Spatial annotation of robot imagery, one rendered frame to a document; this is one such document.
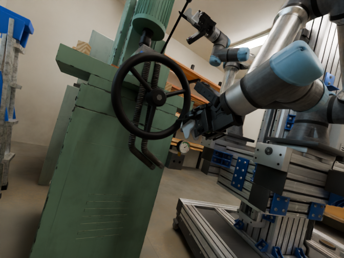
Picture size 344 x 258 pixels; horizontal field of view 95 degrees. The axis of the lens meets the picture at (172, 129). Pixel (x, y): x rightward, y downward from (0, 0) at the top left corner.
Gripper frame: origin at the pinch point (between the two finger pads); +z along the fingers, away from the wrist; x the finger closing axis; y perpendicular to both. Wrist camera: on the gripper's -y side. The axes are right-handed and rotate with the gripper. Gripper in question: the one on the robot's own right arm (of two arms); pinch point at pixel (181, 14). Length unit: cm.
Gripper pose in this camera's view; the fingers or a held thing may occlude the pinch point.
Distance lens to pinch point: 103.7
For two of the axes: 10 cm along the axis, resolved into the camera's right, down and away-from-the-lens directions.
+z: -8.2, -2.4, -5.2
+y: 5.2, -7.0, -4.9
